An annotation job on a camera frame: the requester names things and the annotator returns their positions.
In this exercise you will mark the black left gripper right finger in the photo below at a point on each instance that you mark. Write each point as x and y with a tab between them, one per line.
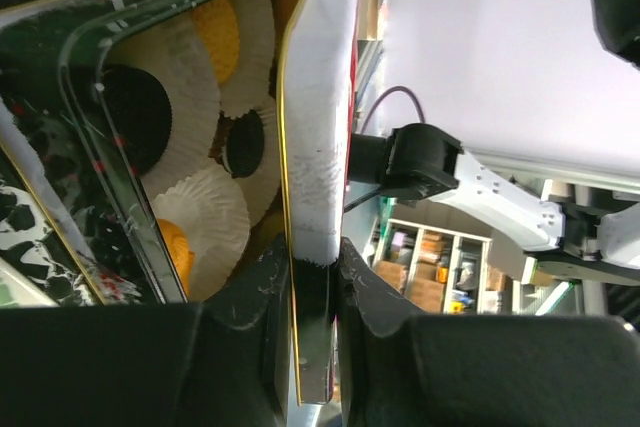
401	366

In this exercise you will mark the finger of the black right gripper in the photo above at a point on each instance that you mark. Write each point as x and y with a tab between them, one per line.
617	25

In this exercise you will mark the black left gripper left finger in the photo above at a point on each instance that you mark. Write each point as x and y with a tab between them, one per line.
220	362

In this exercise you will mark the black round cookie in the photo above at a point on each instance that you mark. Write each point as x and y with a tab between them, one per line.
244	147
141	113

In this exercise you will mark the gold cookie tin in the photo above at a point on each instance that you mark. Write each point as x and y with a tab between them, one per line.
52	52

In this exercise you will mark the orange round cookie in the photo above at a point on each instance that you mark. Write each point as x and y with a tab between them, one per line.
217	26

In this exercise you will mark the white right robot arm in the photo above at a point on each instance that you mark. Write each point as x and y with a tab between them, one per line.
554	83

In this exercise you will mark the background storage shelf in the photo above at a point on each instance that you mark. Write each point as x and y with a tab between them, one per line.
447	271

